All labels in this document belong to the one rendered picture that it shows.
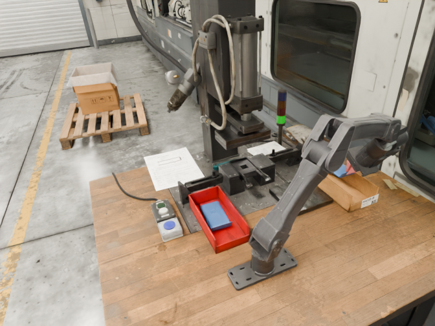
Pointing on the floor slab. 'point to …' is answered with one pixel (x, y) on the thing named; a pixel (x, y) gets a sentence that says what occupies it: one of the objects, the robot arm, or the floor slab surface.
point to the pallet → (72, 130)
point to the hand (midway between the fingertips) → (348, 172)
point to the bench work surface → (239, 254)
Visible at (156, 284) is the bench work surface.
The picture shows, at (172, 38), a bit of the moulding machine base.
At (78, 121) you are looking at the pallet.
